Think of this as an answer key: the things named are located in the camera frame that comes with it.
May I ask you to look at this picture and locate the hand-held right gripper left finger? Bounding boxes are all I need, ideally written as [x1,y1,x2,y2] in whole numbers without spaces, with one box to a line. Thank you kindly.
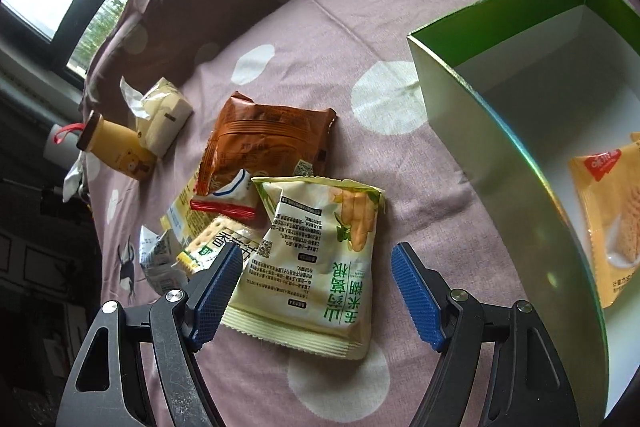
[57,242,244,427]

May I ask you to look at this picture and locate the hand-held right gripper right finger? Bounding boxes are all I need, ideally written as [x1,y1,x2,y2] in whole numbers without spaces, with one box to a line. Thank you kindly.
[391,243,583,427]

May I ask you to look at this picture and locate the yellow cracker bar packet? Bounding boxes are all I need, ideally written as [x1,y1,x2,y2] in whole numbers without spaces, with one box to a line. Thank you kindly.
[176,216,251,280]

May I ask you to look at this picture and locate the cream green-print snack packet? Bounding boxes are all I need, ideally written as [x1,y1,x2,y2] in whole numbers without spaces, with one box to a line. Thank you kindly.
[220,176,388,360]

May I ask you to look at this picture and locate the green and white cardboard box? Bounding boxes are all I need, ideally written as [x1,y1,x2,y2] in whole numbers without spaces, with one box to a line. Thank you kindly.
[406,0,640,427]

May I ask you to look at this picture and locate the pale blue snack packet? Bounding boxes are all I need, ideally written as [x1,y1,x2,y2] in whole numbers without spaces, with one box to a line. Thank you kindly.
[139,226,188,295]

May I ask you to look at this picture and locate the flat yellow snack packet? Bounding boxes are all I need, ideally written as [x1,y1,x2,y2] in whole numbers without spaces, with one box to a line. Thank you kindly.
[160,167,211,248]

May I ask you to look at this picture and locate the red and white snack packet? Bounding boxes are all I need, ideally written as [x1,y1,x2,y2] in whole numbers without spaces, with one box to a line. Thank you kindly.
[190,168,260,222]

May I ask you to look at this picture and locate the brown snack packet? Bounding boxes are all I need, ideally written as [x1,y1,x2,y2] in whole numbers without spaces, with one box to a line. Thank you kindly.
[196,91,337,196]

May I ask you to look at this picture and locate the yellow bear-print bottle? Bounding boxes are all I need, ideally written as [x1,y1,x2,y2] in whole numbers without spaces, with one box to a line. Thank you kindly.
[76,112,158,180]

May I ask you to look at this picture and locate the silver foil wrapper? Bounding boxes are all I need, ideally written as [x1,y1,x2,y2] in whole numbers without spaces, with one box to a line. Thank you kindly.
[64,154,101,202]

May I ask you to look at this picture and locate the cream tissue pack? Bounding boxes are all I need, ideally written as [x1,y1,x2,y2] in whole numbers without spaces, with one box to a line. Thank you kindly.
[120,77,194,156]

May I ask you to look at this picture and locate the orange snack packet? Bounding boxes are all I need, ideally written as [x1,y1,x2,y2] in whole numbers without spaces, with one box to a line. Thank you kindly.
[568,132,640,310]

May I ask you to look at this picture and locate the white mug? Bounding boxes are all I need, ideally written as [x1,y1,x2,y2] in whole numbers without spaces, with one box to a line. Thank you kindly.
[42,123,86,168]

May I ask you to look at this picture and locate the pink dotted bedsheet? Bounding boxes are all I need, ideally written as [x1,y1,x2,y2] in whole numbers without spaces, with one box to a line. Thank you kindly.
[80,0,640,427]

